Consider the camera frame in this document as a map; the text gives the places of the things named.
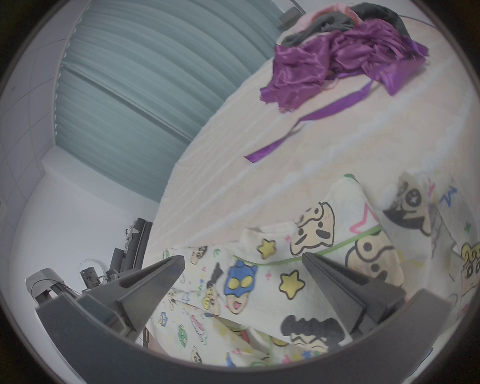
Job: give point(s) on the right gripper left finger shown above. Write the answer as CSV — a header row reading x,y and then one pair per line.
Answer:
x,y
146,292

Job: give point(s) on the bed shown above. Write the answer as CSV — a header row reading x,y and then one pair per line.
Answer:
x,y
318,142

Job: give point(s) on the grey bedside table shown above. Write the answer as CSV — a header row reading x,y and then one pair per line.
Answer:
x,y
288,15

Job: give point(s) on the grey garment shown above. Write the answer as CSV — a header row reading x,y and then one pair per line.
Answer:
x,y
322,28

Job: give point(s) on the blue-green curtain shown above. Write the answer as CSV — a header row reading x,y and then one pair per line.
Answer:
x,y
112,142
168,56

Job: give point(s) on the black garment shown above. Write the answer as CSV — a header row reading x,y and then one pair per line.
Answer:
x,y
378,15

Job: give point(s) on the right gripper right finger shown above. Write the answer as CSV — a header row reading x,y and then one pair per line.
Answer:
x,y
345,292

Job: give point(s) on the purple satin garment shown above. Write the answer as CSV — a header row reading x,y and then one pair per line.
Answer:
x,y
307,63

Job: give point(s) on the black cabinet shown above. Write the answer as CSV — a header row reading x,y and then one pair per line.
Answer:
x,y
138,243

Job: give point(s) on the white printed pyjama top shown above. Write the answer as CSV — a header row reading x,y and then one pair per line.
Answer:
x,y
262,300

